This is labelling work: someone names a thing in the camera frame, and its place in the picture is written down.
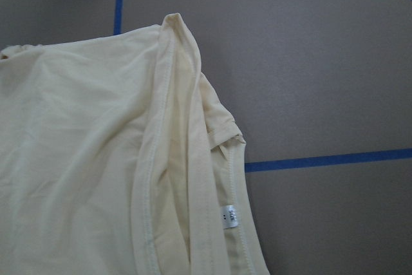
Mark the cream long-sleeve printed shirt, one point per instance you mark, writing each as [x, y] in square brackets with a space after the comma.
[117, 157]

